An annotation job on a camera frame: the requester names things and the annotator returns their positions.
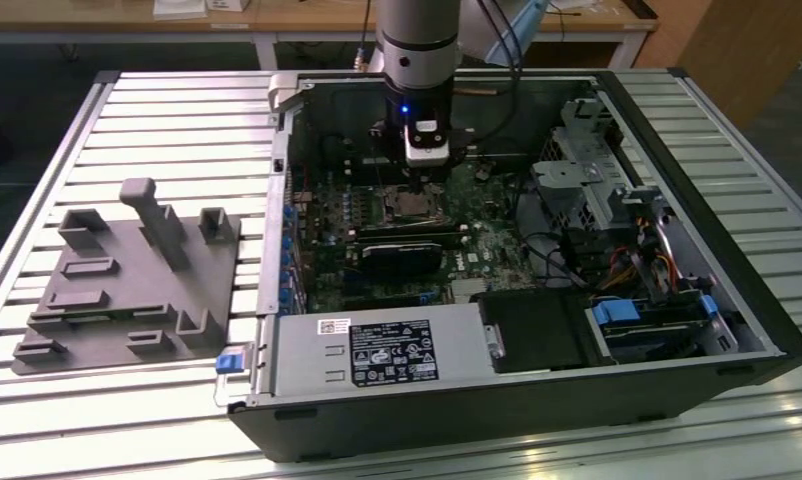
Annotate metal socket cover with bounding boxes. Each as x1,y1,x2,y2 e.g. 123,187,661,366
384,185,449,222

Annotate silver CPU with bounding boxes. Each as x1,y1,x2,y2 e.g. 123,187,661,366
398,192,436,215

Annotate CPU socket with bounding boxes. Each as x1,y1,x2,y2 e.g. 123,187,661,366
377,182,453,225

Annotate RAM slot white clips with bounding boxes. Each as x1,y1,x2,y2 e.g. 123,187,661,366
356,222,476,237
353,230,472,247

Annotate black expansion slot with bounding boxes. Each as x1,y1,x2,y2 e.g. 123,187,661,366
342,292,441,310

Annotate black graphics card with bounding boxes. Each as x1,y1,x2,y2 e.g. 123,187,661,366
356,238,446,277

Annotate metal drive cage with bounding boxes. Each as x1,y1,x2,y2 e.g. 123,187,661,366
528,97,672,234

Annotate green motherboard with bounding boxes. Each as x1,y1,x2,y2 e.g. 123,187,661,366
285,152,552,317

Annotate silver chipset heatsink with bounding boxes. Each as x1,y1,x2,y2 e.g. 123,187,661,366
449,277,489,302

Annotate black plastic shroud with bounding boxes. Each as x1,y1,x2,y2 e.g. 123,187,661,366
470,288,605,375

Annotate wooden desk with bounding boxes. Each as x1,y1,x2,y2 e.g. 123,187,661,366
0,0,660,71

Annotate silver power supply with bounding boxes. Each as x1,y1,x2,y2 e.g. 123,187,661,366
265,301,502,407

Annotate hard disk in blue carrier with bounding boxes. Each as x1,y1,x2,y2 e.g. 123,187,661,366
589,297,712,359

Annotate blue plastic latch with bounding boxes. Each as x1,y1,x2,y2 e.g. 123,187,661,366
216,343,254,375

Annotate grey parts rack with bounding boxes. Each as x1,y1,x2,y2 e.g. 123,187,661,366
10,176,245,377

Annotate wooden cabinet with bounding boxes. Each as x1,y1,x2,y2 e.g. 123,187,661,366
676,0,802,130

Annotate black PC case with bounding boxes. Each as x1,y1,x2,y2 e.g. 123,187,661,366
225,67,802,464

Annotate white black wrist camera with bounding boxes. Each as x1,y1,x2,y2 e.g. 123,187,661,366
402,118,456,169

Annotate black cable brass connector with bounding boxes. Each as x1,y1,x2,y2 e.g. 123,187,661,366
352,0,376,75

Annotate coloured power wire bundle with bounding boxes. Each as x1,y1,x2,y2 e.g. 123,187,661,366
599,243,683,294

